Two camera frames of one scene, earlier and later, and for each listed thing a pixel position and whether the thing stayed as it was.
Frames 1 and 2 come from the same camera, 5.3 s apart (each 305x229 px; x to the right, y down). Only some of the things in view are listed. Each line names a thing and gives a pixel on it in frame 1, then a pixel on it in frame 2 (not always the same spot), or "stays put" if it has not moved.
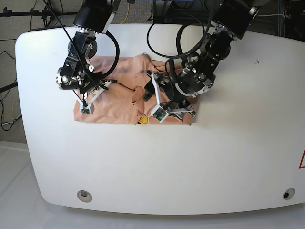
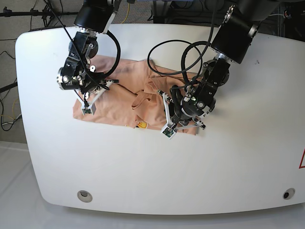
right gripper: [192, 80] → [184, 105]
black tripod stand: [47, 13] stays put
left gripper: [74, 75] stays put
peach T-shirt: [122, 102] stays put
